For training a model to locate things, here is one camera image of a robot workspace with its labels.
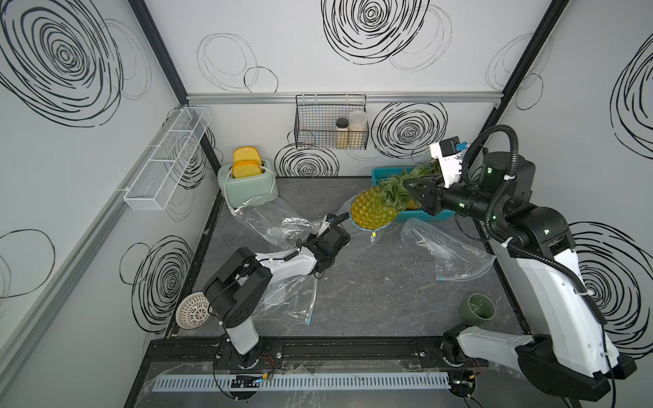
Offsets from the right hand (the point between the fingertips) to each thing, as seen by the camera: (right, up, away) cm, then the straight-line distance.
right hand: (411, 182), depth 55 cm
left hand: (-22, -18, +37) cm, 47 cm away
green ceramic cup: (+30, -39, +25) cm, 55 cm away
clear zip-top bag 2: (-38, -13, +40) cm, 57 cm away
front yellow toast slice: (-50, +8, +41) cm, 65 cm away
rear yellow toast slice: (-51, +15, +44) cm, 69 cm away
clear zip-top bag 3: (+27, -26, +36) cm, 52 cm away
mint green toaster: (-50, 0, +45) cm, 68 cm away
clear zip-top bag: (-31, -36, +27) cm, 55 cm away
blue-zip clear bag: (-8, -8, +8) cm, 14 cm away
